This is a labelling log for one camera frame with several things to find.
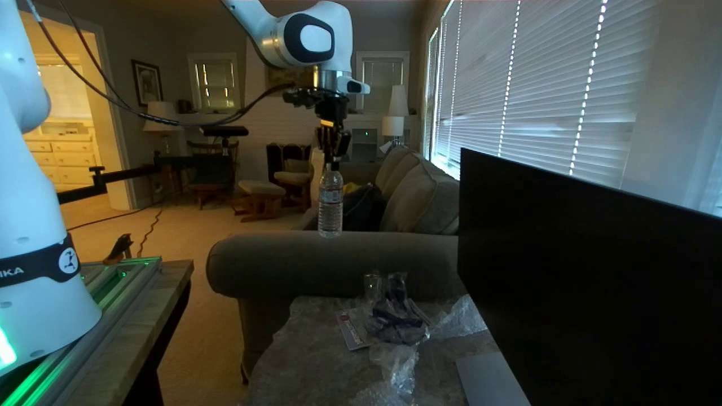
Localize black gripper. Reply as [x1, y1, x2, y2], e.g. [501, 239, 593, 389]
[314, 120, 353, 181]

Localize clear crumpled plastic bag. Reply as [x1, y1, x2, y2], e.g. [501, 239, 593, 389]
[335, 267, 492, 406]

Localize black camera boom stand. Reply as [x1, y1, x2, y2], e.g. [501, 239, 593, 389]
[54, 163, 166, 208]

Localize large white window blinds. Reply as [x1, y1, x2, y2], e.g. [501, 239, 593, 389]
[428, 0, 722, 218]

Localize wooden Husky workbench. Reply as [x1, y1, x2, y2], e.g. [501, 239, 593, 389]
[0, 255, 195, 406]

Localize white drawer dresser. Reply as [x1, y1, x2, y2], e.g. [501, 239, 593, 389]
[23, 116, 105, 196]

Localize upholstered footstool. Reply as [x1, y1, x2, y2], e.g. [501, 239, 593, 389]
[234, 178, 289, 220]

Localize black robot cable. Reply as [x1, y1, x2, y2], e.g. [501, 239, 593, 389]
[20, 0, 302, 131]

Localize dark armchair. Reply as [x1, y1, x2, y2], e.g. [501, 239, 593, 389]
[264, 139, 315, 209]

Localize clear plastic water bottle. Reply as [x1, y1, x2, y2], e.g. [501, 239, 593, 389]
[315, 166, 347, 239]

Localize beige fabric sofa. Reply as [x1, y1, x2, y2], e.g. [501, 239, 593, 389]
[205, 139, 465, 381]

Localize red floor cable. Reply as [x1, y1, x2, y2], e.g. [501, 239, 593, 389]
[132, 208, 165, 258]

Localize dark throw pillow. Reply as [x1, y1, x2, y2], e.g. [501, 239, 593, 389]
[340, 182, 390, 234]

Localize black flat screen tv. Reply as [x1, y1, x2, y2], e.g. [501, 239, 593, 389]
[454, 147, 722, 406]

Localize framed wall picture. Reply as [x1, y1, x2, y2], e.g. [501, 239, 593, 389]
[127, 59, 166, 108]

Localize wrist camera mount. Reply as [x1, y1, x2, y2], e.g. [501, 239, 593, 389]
[280, 69, 371, 126]

